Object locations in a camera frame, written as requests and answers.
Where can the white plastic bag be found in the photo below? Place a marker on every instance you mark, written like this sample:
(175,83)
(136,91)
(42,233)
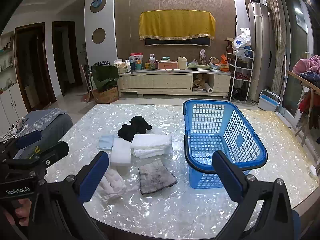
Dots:
(242,41)

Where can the white paper roll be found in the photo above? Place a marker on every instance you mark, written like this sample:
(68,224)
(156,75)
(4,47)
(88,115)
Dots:
(208,88)

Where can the blue and white bucket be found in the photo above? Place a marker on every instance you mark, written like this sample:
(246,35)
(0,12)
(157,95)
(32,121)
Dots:
(268,101)

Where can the white round cap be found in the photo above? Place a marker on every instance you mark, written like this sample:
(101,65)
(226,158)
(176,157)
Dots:
(312,171)

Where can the light blue folded towel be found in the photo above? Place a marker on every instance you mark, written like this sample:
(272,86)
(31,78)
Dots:
(106,141)

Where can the yellow cloth cover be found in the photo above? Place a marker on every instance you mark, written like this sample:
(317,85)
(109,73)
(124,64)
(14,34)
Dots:
(176,25)

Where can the round brown wall decoration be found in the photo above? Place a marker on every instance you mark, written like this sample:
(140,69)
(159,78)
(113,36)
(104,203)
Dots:
(98,35)

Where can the brown cardboard box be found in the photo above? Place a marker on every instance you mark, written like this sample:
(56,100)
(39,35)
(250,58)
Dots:
(106,95)

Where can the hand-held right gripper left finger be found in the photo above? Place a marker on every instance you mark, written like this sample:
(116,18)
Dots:
(96,173)

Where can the cream plastic container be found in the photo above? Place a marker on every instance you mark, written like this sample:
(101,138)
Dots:
(182,62)

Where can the white cupboard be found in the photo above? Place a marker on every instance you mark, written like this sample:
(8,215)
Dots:
(8,80)

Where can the white cloth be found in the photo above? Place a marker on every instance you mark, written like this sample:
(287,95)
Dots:
(112,185)

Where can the wooden rack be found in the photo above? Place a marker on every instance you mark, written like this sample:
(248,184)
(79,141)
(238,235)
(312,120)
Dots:
(306,100)

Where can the cream television cabinet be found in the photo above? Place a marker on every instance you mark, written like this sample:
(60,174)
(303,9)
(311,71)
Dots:
(172,81)

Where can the person's left hand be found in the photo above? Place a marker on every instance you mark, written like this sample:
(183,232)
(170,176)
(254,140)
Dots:
(21,208)

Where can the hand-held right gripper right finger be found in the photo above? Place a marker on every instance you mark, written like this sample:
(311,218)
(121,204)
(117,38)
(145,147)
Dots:
(233,180)

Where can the pile of clothes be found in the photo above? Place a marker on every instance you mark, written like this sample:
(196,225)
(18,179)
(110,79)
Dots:
(308,67)

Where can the grey cloth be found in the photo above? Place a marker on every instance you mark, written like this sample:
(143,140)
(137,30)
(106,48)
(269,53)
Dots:
(156,176)

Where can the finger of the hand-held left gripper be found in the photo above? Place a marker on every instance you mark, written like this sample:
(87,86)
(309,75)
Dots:
(53,151)
(29,138)

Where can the standing air conditioner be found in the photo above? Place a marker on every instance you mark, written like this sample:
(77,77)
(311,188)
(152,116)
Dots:
(258,50)

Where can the orange bag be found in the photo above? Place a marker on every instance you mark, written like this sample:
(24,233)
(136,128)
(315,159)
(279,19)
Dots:
(224,63)

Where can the white folded towel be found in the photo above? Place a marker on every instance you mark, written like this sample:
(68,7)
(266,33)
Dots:
(151,145)

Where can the black plush toy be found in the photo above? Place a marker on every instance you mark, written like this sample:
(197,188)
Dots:
(135,128)

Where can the pink box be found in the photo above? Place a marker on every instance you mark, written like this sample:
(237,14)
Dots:
(167,65)

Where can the patterned curtain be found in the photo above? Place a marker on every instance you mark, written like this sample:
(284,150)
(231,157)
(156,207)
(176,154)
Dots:
(277,42)

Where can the round blue wall decoration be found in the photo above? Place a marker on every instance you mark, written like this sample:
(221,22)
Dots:
(98,3)

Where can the blue plastic basket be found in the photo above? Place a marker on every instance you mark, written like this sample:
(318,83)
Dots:
(220,140)

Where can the grey sofa with patterned cloth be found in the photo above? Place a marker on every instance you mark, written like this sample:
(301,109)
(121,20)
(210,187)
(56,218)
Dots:
(47,127)

